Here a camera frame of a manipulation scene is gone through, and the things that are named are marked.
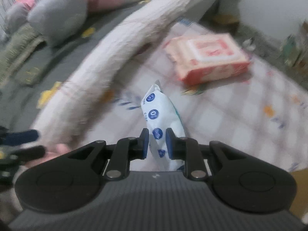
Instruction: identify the green patterned cloth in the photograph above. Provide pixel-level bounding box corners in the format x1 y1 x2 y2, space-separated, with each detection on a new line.
1 23 44 89

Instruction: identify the dark grey cloud sheet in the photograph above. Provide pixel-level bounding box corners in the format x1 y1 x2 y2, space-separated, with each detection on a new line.
0 0 169 135

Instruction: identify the white rolled fuzzy blanket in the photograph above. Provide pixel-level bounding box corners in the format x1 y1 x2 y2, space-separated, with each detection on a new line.
32 0 203 146

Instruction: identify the blue white wet wipes pack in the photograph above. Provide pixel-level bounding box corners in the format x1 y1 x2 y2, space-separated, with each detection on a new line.
141 80 186 171

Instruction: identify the grey pink quilt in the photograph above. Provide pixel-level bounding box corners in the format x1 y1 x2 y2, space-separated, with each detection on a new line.
4 0 141 46

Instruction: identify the red pink tissue pack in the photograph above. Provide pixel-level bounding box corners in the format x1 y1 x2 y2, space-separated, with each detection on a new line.
164 33 251 86

